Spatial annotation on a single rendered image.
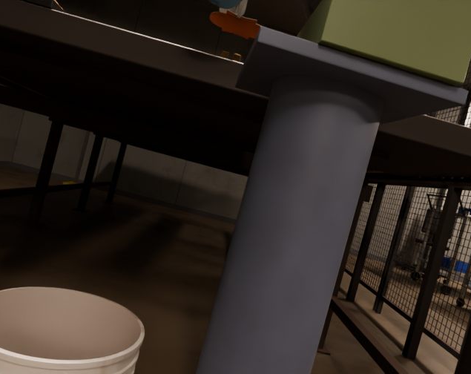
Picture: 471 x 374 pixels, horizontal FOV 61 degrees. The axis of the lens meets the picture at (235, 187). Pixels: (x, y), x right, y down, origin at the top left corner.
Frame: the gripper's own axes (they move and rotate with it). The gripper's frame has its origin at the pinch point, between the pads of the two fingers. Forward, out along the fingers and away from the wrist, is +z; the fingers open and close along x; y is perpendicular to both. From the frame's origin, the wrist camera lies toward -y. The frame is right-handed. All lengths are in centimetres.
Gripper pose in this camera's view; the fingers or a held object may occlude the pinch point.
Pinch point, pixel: (238, 24)
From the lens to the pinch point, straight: 106.5
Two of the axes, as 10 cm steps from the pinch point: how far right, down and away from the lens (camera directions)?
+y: -9.7, -2.2, -1.4
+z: -2.2, 9.7, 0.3
